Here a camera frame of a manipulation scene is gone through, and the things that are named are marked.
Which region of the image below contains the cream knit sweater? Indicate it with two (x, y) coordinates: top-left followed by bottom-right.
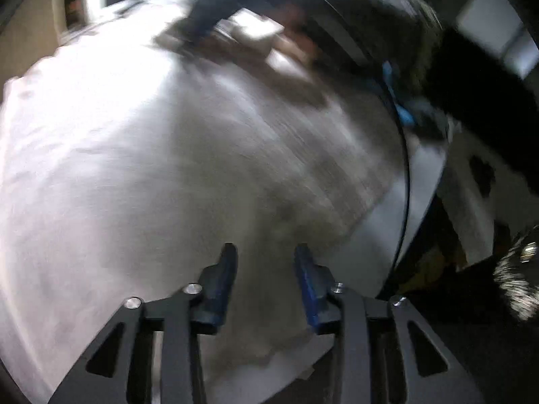
(0, 0), (321, 392)

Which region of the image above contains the person's right hand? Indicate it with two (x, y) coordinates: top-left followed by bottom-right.
(268, 3), (319, 67)

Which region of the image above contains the plaid beige floor mat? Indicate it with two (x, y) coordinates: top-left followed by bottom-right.
(180, 38), (403, 370)

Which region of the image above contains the light plywood board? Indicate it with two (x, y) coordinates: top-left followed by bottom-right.
(1, 0), (67, 86)

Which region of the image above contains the dark teal jacket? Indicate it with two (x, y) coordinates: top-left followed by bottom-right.
(370, 61), (455, 143)

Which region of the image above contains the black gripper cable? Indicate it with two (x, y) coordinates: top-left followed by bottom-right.
(376, 62), (413, 299)

